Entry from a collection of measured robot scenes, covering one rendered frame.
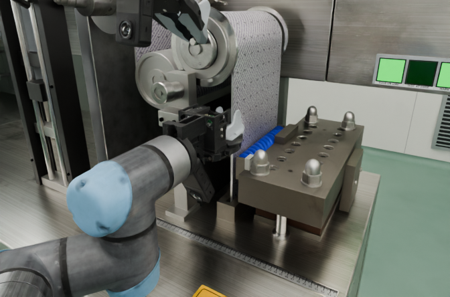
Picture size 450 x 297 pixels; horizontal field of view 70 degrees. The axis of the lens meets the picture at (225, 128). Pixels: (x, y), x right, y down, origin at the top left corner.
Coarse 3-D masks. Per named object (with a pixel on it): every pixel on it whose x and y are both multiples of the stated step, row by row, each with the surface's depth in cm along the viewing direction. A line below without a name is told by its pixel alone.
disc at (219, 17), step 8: (216, 16) 56; (224, 16) 55; (224, 24) 56; (232, 32) 56; (232, 40) 56; (232, 48) 56; (176, 56) 63; (232, 56) 57; (176, 64) 64; (232, 64) 57; (224, 72) 59; (200, 80) 62; (208, 80) 61; (216, 80) 60; (224, 80) 60
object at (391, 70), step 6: (384, 60) 74; (390, 60) 73; (396, 60) 72; (402, 60) 72; (384, 66) 74; (390, 66) 73; (396, 66) 73; (402, 66) 72; (378, 72) 75; (384, 72) 74; (390, 72) 74; (396, 72) 73; (402, 72) 72; (378, 78) 75; (384, 78) 75; (390, 78) 74; (396, 78) 73
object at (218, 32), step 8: (208, 24) 57; (216, 24) 56; (216, 32) 56; (224, 32) 56; (176, 40) 61; (216, 40) 57; (224, 40) 56; (176, 48) 62; (224, 48) 56; (224, 56) 57; (184, 64) 62; (216, 64) 58; (224, 64) 58; (200, 72) 61; (208, 72) 60; (216, 72) 59
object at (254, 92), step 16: (272, 64) 74; (240, 80) 62; (256, 80) 68; (272, 80) 75; (240, 96) 63; (256, 96) 70; (272, 96) 77; (240, 112) 64; (256, 112) 71; (272, 112) 79; (256, 128) 73; (272, 128) 81
